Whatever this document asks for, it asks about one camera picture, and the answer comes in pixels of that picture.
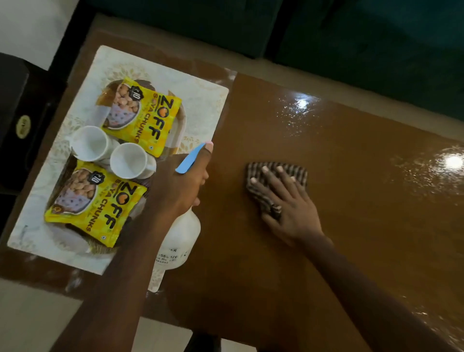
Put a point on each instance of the person's right hand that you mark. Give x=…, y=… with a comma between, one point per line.
x=295, y=214

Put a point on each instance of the person's left hand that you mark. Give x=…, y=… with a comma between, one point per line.
x=174, y=188

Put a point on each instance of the person's left thumb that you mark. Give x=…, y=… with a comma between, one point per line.
x=196, y=202

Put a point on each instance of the person's right thumb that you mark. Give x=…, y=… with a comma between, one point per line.
x=272, y=224

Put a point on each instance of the person's right little finger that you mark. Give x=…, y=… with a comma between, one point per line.
x=298, y=188

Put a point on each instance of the person's right middle finger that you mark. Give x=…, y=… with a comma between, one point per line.
x=273, y=181

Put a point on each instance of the striped brown cleaning cloth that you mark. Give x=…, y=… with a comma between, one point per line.
x=259, y=195

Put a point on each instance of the white spray bottle blue trigger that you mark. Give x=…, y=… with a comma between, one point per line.
x=179, y=239

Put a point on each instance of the person's right forearm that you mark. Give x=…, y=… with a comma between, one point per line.
x=366, y=301

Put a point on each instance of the person's left forearm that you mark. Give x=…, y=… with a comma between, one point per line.
x=116, y=283

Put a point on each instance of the white cup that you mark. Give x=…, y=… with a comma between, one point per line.
x=128, y=161
x=90, y=143

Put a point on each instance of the yellow snack packet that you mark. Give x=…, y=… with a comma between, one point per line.
x=148, y=119
x=98, y=206

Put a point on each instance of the white floral placemat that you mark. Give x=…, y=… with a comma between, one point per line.
x=195, y=98

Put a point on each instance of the dark table leg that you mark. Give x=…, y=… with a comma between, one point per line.
x=206, y=342

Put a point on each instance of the dark green sofa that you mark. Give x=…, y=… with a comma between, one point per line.
x=362, y=40

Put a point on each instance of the dark wooden cabinet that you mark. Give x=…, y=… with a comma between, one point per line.
x=21, y=108

